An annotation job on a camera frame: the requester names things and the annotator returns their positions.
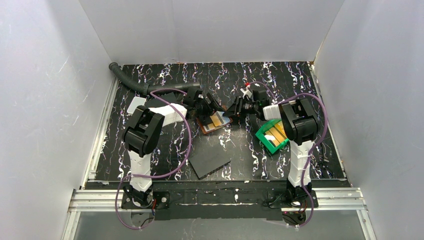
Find gold credit card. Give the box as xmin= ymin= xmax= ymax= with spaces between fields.
xmin=210 ymin=111 xmax=223 ymax=128

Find brown leather card holder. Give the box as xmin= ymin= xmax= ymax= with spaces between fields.
xmin=195 ymin=106 xmax=233 ymax=135

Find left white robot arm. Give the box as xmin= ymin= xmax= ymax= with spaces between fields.
xmin=122 ymin=86 xmax=232 ymax=203

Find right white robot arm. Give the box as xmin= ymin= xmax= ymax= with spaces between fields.
xmin=223 ymin=89 xmax=320 ymax=201

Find green plastic card tray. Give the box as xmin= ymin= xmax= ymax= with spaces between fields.
xmin=255 ymin=119 xmax=289 ymax=155

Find cards in green tray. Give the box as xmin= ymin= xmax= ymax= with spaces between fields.
xmin=263 ymin=120 xmax=288 ymax=149

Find black foam block front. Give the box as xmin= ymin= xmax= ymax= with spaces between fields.
xmin=188 ymin=145 xmax=231 ymax=180

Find white plastic box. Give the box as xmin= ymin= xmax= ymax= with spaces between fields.
xmin=126 ymin=96 xmax=146 ymax=115

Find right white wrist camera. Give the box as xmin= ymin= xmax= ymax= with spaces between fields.
xmin=240 ymin=82 xmax=253 ymax=100

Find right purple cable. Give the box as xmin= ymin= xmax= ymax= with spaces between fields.
xmin=250 ymin=81 xmax=329 ymax=229

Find purple cable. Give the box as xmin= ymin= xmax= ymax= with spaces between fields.
xmin=114 ymin=87 xmax=193 ymax=231
xmin=250 ymin=81 xmax=329 ymax=229

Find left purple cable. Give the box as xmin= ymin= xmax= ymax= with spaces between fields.
xmin=114 ymin=87 xmax=193 ymax=231

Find black corrugated hose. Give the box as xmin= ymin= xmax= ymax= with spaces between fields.
xmin=108 ymin=61 xmax=202 ymax=96

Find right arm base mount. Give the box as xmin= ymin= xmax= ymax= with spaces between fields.
xmin=262 ymin=190 xmax=319 ymax=228

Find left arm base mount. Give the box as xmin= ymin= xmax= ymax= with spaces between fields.
xmin=120 ymin=185 xmax=171 ymax=227

